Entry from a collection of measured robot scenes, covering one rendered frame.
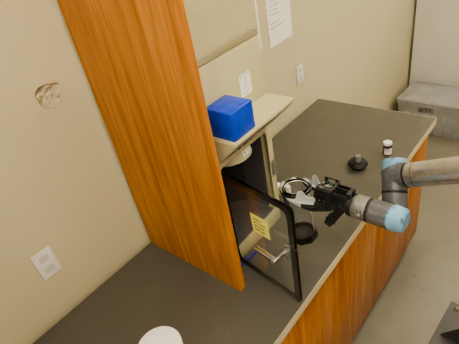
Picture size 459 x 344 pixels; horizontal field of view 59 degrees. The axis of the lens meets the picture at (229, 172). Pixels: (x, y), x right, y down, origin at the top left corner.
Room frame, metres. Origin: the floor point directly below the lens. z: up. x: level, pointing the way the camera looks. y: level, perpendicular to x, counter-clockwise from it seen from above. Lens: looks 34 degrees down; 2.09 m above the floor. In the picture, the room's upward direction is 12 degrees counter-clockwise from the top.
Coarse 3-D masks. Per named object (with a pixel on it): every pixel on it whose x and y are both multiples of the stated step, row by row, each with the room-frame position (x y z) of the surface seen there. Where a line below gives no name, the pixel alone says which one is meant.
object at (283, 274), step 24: (240, 192) 0.97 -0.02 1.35; (240, 216) 0.99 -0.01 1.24; (264, 216) 0.89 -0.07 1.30; (288, 216) 0.81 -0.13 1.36; (240, 240) 1.01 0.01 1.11; (264, 240) 0.90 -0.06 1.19; (288, 240) 0.82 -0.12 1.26; (264, 264) 0.92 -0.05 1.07; (288, 264) 0.83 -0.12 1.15; (288, 288) 0.84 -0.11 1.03
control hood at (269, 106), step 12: (264, 96) 1.25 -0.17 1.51; (276, 96) 1.23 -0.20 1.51; (264, 108) 1.17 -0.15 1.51; (276, 108) 1.15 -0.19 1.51; (264, 120) 1.08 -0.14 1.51; (252, 132) 1.03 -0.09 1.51; (216, 144) 1.03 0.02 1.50; (228, 144) 0.99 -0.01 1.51; (240, 144) 1.00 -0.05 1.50; (228, 156) 1.04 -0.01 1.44
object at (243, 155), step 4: (248, 148) 1.22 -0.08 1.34; (240, 152) 1.19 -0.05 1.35; (244, 152) 1.20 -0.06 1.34; (248, 152) 1.21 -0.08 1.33; (236, 156) 1.18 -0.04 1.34; (240, 156) 1.19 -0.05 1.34; (244, 156) 1.19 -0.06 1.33; (248, 156) 1.20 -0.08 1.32; (232, 160) 1.17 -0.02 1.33; (236, 160) 1.17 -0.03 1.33; (240, 160) 1.18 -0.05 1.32; (244, 160) 1.18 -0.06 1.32; (228, 164) 1.17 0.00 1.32; (232, 164) 1.17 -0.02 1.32
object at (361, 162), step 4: (356, 156) 1.50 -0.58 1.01; (360, 156) 1.50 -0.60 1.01; (352, 160) 1.52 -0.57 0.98; (356, 160) 1.50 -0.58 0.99; (360, 160) 1.50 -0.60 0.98; (364, 160) 1.50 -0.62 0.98; (348, 164) 1.51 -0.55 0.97; (352, 164) 1.49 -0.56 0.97; (356, 164) 1.48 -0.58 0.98; (360, 164) 1.48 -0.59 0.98; (364, 164) 1.47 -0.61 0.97; (352, 168) 1.48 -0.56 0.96; (356, 168) 1.47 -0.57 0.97; (360, 168) 1.47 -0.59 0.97; (364, 168) 1.48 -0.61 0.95
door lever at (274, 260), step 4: (256, 248) 0.86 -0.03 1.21; (260, 248) 0.86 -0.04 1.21; (260, 252) 0.85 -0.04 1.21; (264, 252) 0.84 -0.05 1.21; (284, 252) 0.83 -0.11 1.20; (264, 256) 0.83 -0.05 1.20; (268, 256) 0.82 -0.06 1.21; (272, 256) 0.82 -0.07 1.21; (280, 256) 0.82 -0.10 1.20; (272, 260) 0.81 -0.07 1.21; (276, 260) 0.80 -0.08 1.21
